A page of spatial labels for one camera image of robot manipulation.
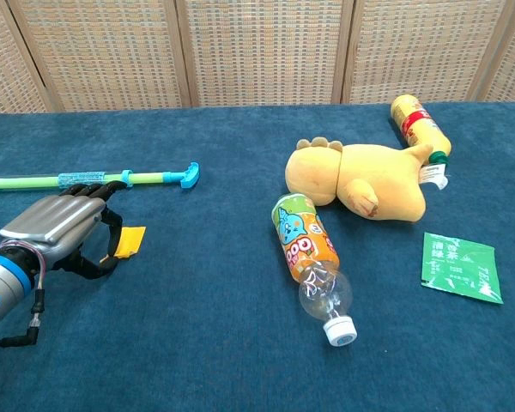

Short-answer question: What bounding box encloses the blue carpet table mat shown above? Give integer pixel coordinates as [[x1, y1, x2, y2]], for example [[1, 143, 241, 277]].
[[0, 101, 515, 412]]

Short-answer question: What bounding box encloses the yellow plush dinosaur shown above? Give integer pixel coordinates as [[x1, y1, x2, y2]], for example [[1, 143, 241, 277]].
[[285, 136, 450, 224]]

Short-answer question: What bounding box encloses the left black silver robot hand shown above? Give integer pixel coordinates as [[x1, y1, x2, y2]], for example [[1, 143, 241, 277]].
[[0, 182, 124, 280]]

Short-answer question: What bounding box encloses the green blue water gun toy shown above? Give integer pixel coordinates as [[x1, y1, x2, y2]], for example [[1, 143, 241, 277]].
[[0, 161, 202, 193]]

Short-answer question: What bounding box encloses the green tea packet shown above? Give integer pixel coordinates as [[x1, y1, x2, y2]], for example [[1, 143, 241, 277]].
[[419, 231, 505, 305]]

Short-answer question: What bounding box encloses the yellow bottle with red band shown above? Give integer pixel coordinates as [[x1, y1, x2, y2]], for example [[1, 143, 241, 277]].
[[390, 94, 453, 167]]

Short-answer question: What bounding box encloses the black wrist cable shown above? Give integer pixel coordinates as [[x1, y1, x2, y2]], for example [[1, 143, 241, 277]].
[[0, 246, 48, 349]]

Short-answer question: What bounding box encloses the orange labelled clear plastic bottle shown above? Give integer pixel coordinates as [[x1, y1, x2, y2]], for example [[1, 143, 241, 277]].
[[270, 192, 358, 347]]

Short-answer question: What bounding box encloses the yellow sticky note paper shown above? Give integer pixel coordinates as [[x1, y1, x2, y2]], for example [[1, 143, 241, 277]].
[[100, 226, 147, 263]]

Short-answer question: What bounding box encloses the woven folding screen panel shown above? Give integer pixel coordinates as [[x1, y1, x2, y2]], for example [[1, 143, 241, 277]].
[[467, 0, 515, 104], [0, 0, 64, 116], [6, 0, 201, 112], [342, 0, 515, 104], [174, 0, 356, 107]]

